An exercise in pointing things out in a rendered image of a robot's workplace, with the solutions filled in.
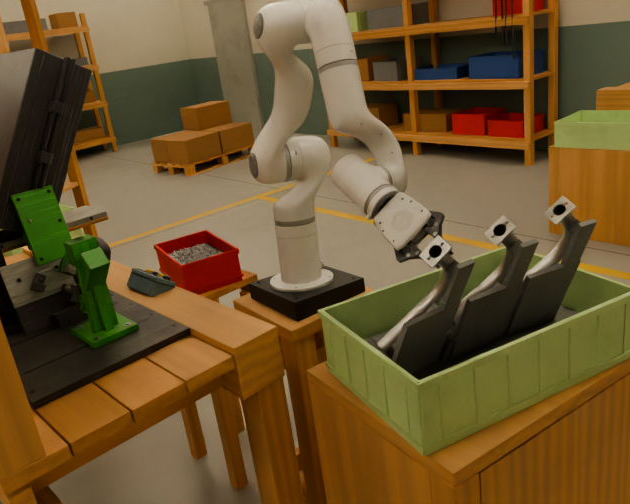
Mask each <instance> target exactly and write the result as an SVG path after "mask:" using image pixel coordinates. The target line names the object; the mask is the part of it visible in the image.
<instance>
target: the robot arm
mask: <svg viewBox="0 0 630 504"><path fill-rule="evenodd" d="M253 33H254V37H255V40H256V42H257V44H258V46H259V47H260V48H261V49H262V51H263V52H264V53H265V54H266V56H267V57H268V58H269V60H270V61H271V63H272V64H273V67H274V71H275V87H274V102H273V109H272V112H271V115H270V117H269V119H268V121H267V123H266V124H265V126H264V127H263V129H262V131H261V132H260V134H259V135H258V137H257V139H256V141H255V143H254V145H253V147H252V149H251V152H250V157H249V169H250V172H251V174H252V176H253V177H254V178H255V180H257V181H258V182H260V183H263V184H277V183H283V182H289V181H294V180H297V181H296V183H295V185H294V186H293V188H292V189H291V190H290V191H289V192H287V193H286V194H285V195H283V196H282V197H280V198H279V199H278V200H277V201H276V202H275V203H274V206H273V213H274V222H275V230H276V239H277V247H278V255H279V263H280V271H281V273H279V274H277V275H275V276H274V277H272V278H271V280H270V285H271V287H272V288H273V289H275V290H278V291H282V292H305V291H311V290H315V289H319V288H322V287H324V286H326V285H328V284H330V283H331V282H332V281H333V273H332V272H331V271H329V270H327V269H324V263H323V261H322V260H320V256H319V247H318V237H317V227H316V218H315V196H316V193H317V191H318V189H319V187H320V185H321V183H322V182H323V180H324V178H325V177H326V175H327V173H328V171H329V168H330V164H331V153H330V150H329V147H328V145H327V143H326V142H325V141H324V140H323V139H322V138H320V137H318V136H314V135H307V136H299V137H292V138H290V136H291V135H292V134H293V133H294V132H295V131H296V130H297V129H298V128H299V127H300V126H301V125H302V124H303V123H304V121H305V119H306V118H307V116H308V113H309V111H310V107H311V102H312V94H313V75H312V73H311V70H310V69H309V68H308V66H307V65H306V64H305V63H304V62H302V61H301V60H300V59H299V58H297V57H296V56H295V55H294V53H293V49H294V47H295V46H297V45H302V44H312V48H313V52H314V57H315V61H316V66H317V71H318V75H319V79H320V84H321V88H322V92H323V97H324V101H325V105H326V110H327V114H328V118H329V121H330V124H331V126H332V128H333V129H334V130H335V131H337V132H339V133H342V134H346V135H350V136H353V137H355V138H357V139H359V140H360V141H362V142H363V143H364V144H365V145H366V146H367V147H368V148H369V150H370V151H371V153H372V155H373V157H374V160H375V163H376V166H374V165H370V164H368V163H367V162H365V161H364V160H363V159H362V158H361V157H360V156H358V155H356V154H349V155H346V156H344V157H343V158H341V159H340V160H339V161H338V162H337V163H336V164H335V166H334V168H333V170H332V173H331V179H332V182H333V183H334V184H335V185H336V186H337V187H338V188H339V189H340V190H341V191H342V192H343V193H344V194H345V195H346V196H347V197H348V198H349V199H350V200H351V201H353V202H354V203H355V204H356V205H357V206H358V207H359V208H360V209H361V210H362V211H363V212H364V213H365V214H366V216H365V217H366V218H367V219H368V220H370V219H371V218H372V219H373V223H374V225H375V226H376V228H377V229H378V231H379V232H380V233H381V234H382V236H383V237H384V238H385V239H386V240H387V241H388V242H389V243H390V244H391V245H392V246H393V248H394V252H395V256H396V260H397V261H398V262H399V263H402V262H405V261H407V260H409V259H410V260H411V259H422V258H421V257H420V256H419V255H420V254H421V253H422V252H423V251H422V250H420V249H419V248H418V247H417V246H418V245H419V244H420V243H421V242H422V240H423V239H424V238H425V237H426V236H427V235H428V234H430V235H431V236H432V237H433V238H434V239H435V238H436V237H437V236H438V235H439V236H440V237H441V238H442V239H443V237H442V224H443V221H444V218H445V215H444V214H443V213H441V212H436V211H429V210H427V209H426V208H425V207H424V206H422V205H421V204H420V203H418V202H417V201H416V200H414V199H413V198H411V197H410V196H408V195H407V194H405V193H403V192H404V191H405V190H406V187H407V173H406V167H405V163H404V159H403V155H402V151H401V148H400V145H399V143H398V141H397V139H396V137H395V136H394V134H393V133H392V131H391V130H390V129H389V128H388V127H387V126H386V125H385V124H384V123H382V122H381V121H380V120H379V119H377V118H376V117H375V116H374V115H372V114H371V113H370V111H369V110H368V108H367V104H366V100H365V95H364V90H363V85H362V80H361V75H360V70H359V65H358V61H357V56H356V52H355V47H354V42H353V38H352V33H351V29H350V25H349V21H348V18H347V15H346V13H345V11H344V8H343V6H342V4H341V3H340V2H339V0H298V1H284V2H276V3H271V4H268V5H265V6H264V7H262V8H261V9H260V10H259V11H258V13H257V14H256V16H255V18H254V23H253ZM443 240H444V239H443ZM422 260H423V259H422ZM423 261H424V260H423ZM424 262H425V261H424ZM425 263H426V262H425Z"/></svg>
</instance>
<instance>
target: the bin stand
mask: <svg viewBox="0 0 630 504"><path fill-rule="evenodd" d="M241 273H243V274H244V277H242V279H243V280H242V281H239V282H236V283H233V284H230V285H227V286H224V287H221V288H218V289H215V290H212V291H209V292H206V293H203V294H200V296H202V297H205V298H207V299H210V300H212V301H215V302H217V303H220V302H219V297H221V296H223V295H226V294H228V293H230V292H232V291H234V290H237V289H242V291H240V292H239V293H240V297H242V296H244V295H246V294H249V293H250V289H249V283H251V282H254V281H257V280H258V278H257V274H255V273H252V272H249V271H246V270H243V269H241ZM211 397H212V401H213V406H214V410H215V415H216V420H217V424H218V429H219V433H220V438H221V442H222V447H223V451H224V456H225V460H226V465H227V469H228V474H229V478H230V483H231V485H232V486H233V487H235V488H236V489H237V490H239V489H241V488H242V487H244V486H245V485H246V484H248V480H247V475H246V471H245V466H244V461H243V456H242V451H241V447H240V442H239V437H238V434H239V433H241V432H242V431H244V430H245V426H244V421H243V416H242V411H241V406H240V401H239V397H238V396H237V395H235V394H233V393H231V392H230V391H228V390H226V389H224V388H222V387H220V388H219V389H217V390H215V391H213V392H212V393H211ZM181 414H182V418H183V422H184V426H185V430H186V435H187V439H188V443H189V447H190V451H191V455H192V456H193V457H194V458H196V459H197V460H199V459H200V458H202V457H203V456H205V455H206V454H207V450H206V446H205V441H204V437H203V433H202V429H201V424H200V420H199V416H198V411H197V407H196V403H195V402H194V403H192V404H190V405H189V406H187V407H185V408H183V409H182V410H181Z"/></svg>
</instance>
